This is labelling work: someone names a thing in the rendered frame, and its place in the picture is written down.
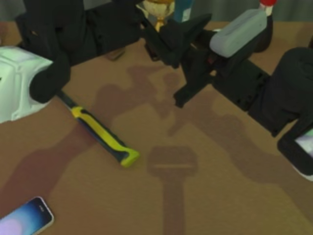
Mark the teal bottle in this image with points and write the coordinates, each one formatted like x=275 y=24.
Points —
x=183 y=9

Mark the gold trophy cup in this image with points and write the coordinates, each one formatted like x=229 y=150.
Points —
x=159 y=11

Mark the dark bottle with red cap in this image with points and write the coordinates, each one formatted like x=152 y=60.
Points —
x=266 y=31

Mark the smartphone with blue screen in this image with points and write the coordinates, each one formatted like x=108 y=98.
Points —
x=27 y=218

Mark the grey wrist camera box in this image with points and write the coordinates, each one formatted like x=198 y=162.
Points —
x=238 y=34

